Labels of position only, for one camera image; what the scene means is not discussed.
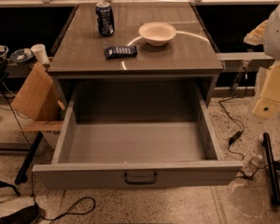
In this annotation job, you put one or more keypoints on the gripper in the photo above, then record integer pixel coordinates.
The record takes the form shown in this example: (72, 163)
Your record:
(278, 34)

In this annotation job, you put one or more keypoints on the blue pepsi can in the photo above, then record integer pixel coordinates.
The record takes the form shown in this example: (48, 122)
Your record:
(105, 19)

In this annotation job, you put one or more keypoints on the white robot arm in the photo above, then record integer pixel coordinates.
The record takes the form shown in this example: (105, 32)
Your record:
(268, 34)

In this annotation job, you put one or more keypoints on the grey cabinet with glossy top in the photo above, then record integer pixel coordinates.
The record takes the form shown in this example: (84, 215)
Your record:
(189, 54)

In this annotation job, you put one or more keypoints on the open grey top drawer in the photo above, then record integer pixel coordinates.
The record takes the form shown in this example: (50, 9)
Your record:
(116, 127)

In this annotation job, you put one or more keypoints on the clear plastic water bottle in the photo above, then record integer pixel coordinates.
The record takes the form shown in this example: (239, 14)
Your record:
(253, 165)

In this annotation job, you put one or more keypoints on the black stand leg right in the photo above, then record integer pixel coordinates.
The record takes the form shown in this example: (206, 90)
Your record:
(274, 167)

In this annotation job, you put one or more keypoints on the white paper bowl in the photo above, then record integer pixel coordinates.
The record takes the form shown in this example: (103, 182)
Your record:
(157, 33)

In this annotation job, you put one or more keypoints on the dark blue snack bag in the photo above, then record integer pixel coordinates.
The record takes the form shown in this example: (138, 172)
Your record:
(120, 52)

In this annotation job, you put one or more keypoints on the brown cardboard box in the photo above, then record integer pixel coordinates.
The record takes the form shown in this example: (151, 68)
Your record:
(38, 100)

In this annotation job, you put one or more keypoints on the white paper cup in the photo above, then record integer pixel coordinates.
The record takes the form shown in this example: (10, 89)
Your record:
(40, 53)

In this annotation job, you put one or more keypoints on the blue bowl with scraps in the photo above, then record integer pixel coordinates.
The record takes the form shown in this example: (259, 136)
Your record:
(22, 56)

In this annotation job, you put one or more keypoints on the black table leg left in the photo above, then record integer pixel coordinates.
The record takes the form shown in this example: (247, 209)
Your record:
(22, 176)

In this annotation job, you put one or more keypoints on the black shoe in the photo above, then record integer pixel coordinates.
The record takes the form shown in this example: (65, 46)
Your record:
(27, 215)

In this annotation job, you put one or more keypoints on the black drawer handle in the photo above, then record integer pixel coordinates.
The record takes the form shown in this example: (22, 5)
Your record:
(140, 179)

